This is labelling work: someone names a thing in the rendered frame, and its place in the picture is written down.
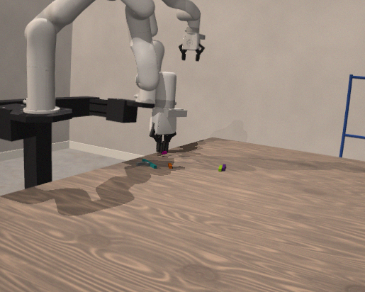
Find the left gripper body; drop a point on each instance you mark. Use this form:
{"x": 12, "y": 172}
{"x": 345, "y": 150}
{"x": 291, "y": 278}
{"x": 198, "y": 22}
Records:
{"x": 191, "y": 41}

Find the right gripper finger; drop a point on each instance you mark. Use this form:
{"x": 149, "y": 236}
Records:
{"x": 158, "y": 139}
{"x": 166, "y": 141}

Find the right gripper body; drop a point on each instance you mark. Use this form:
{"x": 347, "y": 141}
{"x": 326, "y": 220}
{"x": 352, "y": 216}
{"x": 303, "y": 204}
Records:
{"x": 163, "y": 125}

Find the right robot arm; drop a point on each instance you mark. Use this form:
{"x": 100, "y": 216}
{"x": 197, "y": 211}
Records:
{"x": 41, "y": 36}

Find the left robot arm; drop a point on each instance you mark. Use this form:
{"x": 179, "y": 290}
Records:
{"x": 187, "y": 11}

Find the turquoise rod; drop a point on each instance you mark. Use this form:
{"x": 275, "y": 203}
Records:
{"x": 151, "y": 164}

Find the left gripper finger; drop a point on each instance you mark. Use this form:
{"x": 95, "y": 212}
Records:
{"x": 183, "y": 52}
{"x": 199, "y": 52}

